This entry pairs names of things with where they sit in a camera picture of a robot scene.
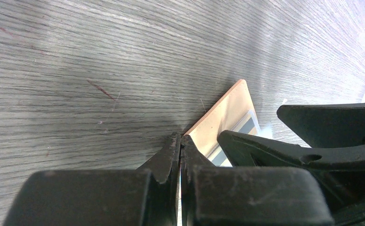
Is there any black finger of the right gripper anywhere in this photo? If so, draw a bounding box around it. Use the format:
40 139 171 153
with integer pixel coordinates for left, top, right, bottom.
217 130 365 211
277 103 365 148

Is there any beige leather card holder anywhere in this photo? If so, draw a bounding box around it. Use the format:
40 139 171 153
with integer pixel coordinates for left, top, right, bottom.
185 79 273 167

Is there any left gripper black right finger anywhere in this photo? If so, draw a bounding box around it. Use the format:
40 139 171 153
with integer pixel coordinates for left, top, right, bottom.
181 135 334 226

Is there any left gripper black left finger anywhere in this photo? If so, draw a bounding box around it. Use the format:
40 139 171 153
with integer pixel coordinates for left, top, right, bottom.
4 133 181 226

